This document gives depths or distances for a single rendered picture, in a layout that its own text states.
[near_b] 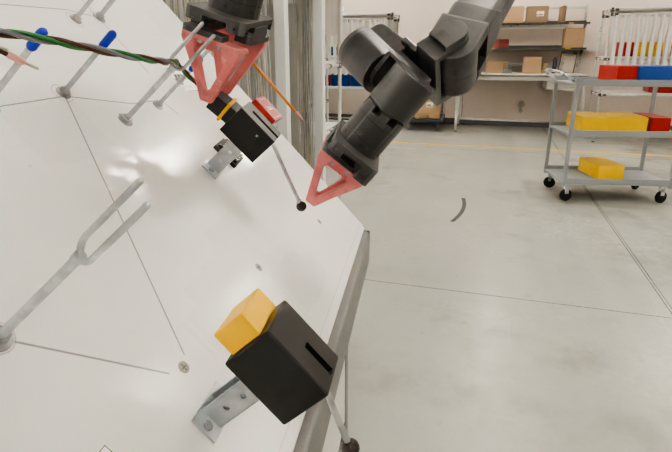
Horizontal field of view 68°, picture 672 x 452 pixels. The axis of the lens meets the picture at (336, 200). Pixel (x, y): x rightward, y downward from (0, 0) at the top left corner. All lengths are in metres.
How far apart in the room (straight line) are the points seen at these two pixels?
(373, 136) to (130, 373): 0.36
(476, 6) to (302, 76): 1.15
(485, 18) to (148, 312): 0.47
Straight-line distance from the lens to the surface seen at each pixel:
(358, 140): 0.59
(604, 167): 4.62
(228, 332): 0.36
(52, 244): 0.42
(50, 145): 0.50
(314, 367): 0.36
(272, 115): 0.87
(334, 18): 3.94
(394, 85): 0.58
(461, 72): 0.61
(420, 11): 8.82
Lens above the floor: 1.20
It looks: 17 degrees down
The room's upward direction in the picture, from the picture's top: straight up
